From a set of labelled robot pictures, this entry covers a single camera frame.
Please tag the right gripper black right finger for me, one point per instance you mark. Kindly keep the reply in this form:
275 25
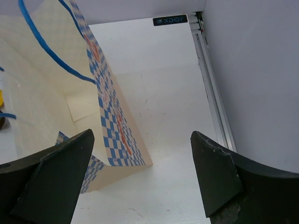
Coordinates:
238 190

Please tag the aluminium table frame rail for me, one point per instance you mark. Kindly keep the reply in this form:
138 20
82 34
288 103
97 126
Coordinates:
219 116

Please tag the checkered paper bag blue handles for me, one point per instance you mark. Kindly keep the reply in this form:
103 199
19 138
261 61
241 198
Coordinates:
57 82

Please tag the black XDOF label plate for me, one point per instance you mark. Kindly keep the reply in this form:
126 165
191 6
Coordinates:
169 20

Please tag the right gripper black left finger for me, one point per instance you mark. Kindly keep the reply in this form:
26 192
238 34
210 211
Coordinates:
43 188

